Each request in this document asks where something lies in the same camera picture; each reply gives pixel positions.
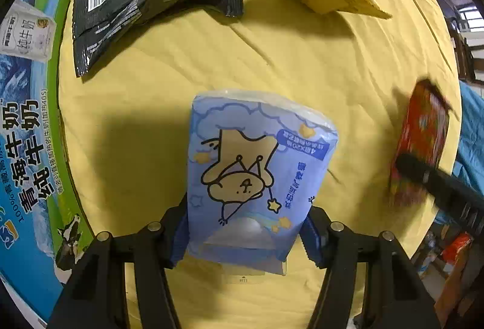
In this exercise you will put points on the blue cartoon tissue pack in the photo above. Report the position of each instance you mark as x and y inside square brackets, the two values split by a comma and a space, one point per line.
[256, 161]

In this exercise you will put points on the yellow tablecloth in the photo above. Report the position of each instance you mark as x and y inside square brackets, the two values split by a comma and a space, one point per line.
[198, 74]

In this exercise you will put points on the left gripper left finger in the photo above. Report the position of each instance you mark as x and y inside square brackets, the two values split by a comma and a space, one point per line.
[95, 294]

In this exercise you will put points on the milk carton cardboard box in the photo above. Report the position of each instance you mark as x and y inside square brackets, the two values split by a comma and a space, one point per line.
[44, 231]

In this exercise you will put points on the blue quilt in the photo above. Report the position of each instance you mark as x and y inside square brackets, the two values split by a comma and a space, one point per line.
[468, 164]

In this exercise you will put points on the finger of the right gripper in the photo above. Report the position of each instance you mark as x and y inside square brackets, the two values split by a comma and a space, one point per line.
[463, 204]

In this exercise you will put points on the red snack bag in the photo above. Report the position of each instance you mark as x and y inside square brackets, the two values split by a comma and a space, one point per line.
[423, 135]

